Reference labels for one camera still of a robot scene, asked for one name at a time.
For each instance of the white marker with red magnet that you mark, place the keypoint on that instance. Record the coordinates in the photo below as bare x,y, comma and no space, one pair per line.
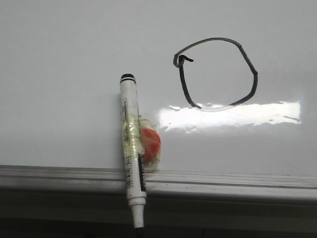
133,152

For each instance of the white whiteboard with aluminium frame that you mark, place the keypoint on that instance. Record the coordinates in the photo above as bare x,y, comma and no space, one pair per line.
231,86

